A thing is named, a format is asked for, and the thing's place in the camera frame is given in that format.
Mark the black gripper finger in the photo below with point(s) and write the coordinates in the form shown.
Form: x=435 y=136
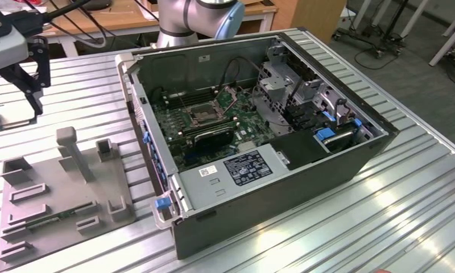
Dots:
x=41 y=71

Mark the silver CPU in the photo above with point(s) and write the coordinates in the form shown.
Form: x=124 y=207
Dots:
x=14 y=123

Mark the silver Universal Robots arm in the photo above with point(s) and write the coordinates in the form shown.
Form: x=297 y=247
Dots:
x=181 y=17

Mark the blue slot retainer strip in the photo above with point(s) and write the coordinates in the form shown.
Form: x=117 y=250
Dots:
x=145 y=136

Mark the CPU socket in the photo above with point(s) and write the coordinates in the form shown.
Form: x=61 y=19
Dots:
x=204 y=113

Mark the black monitor base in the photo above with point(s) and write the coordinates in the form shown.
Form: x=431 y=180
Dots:
x=99 y=4

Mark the wooden desk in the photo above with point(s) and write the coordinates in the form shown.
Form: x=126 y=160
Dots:
x=136 y=17

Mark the thin metal locking lever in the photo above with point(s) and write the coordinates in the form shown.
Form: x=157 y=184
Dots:
x=180 y=100

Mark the grey parts rack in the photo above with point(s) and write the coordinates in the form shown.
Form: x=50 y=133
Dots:
x=82 y=199

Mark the green RAM stick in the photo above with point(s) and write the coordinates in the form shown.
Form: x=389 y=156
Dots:
x=59 y=215

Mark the black expansion card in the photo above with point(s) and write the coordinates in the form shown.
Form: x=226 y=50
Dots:
x=213 y=139

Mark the blue case latch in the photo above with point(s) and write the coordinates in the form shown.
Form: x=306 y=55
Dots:
x=162 y=204

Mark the green motherboard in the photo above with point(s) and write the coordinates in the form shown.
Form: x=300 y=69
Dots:
x=249 y=119

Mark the grey power supply unit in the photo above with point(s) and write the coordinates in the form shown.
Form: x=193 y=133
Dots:
x=212 y=187

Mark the grey metal drive cage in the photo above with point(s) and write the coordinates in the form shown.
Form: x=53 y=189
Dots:
x=274 y=85

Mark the black plastic shroud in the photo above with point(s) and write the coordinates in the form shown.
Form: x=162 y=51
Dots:
x=294 y=150

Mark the wooden cabinet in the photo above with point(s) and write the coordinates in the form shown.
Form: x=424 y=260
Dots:
x=317 y=17

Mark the blue disk carrier tab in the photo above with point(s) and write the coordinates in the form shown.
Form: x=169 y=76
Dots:
x=327 y=116
x=356 y=123

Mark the hard disk in blue carrier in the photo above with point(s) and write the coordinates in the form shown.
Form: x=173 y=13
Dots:
x=321 y=135

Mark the open black PC case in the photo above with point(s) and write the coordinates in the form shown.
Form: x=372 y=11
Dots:
x=268 y=213

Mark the black wheeled stand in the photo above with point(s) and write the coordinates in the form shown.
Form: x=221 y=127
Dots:
x=380 y=45

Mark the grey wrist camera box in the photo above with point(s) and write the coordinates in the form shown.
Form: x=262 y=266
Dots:
x=3 y=51

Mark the white table frame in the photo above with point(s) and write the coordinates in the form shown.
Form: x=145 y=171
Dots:
x=445 y=45
x=412 y=20

